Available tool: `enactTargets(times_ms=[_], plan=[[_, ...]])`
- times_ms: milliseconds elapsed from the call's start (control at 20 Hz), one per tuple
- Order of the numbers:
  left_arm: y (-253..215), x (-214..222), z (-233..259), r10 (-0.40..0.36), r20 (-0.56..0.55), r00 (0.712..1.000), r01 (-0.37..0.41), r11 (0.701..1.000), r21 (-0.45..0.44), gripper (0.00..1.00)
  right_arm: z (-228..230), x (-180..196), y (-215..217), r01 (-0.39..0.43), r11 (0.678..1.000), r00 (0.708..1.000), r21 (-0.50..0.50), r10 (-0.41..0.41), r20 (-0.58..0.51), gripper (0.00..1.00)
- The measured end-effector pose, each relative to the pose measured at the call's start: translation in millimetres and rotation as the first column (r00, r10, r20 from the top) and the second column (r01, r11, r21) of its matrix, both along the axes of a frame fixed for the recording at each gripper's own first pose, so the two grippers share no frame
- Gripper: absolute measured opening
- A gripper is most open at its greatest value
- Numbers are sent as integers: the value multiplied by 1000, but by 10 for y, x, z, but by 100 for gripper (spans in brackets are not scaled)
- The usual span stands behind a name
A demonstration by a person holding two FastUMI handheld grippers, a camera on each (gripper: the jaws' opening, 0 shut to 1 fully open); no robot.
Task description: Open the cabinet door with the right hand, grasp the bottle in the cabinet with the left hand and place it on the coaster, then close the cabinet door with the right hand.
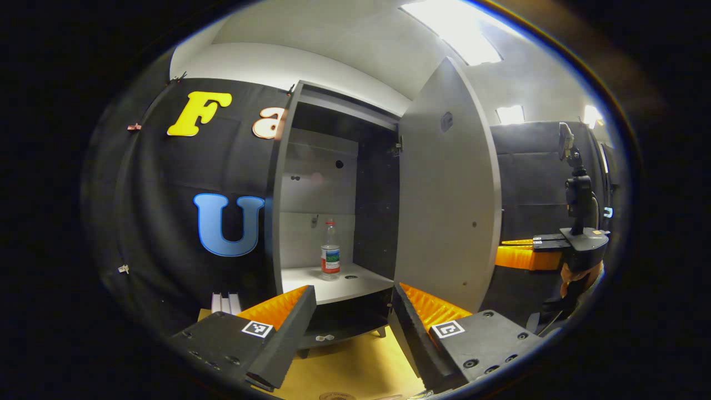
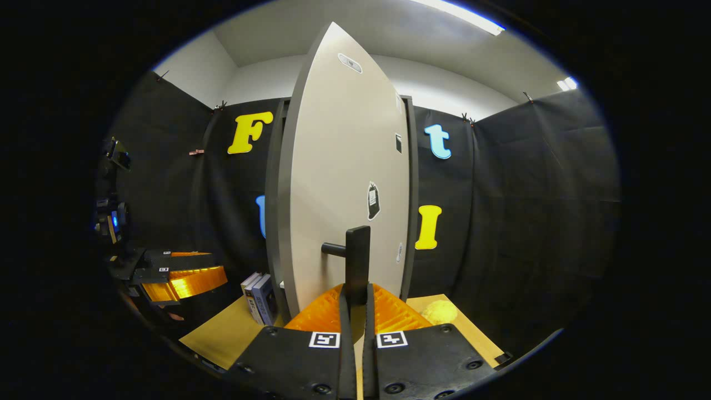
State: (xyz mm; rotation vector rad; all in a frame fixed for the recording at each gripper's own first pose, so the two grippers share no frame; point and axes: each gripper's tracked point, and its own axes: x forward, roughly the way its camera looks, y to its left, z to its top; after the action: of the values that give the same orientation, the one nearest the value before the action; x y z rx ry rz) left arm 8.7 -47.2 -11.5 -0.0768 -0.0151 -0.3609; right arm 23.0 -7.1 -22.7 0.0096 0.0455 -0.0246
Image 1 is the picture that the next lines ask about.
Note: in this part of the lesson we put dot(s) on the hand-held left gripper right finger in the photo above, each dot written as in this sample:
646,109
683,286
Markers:
414,339

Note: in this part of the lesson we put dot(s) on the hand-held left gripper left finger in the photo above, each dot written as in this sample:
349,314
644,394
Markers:
283,344

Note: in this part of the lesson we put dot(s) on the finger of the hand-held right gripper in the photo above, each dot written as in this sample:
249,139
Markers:
527,258
550,238

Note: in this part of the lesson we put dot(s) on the beige cabinet door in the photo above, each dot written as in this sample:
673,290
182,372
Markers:
444,211

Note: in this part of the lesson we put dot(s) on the clear plastic bottle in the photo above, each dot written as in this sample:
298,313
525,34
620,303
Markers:
330,261

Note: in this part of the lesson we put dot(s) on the grey cabinet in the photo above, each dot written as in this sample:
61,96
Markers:
377,222

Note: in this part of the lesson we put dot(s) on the black backdrop cloth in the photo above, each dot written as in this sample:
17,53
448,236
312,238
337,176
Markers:
166,183
527,183

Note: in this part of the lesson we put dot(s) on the white and orange book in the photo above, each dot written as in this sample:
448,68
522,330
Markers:
226,303

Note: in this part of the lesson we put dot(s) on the small ceiling light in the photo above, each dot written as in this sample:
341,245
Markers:
592,115
510,114

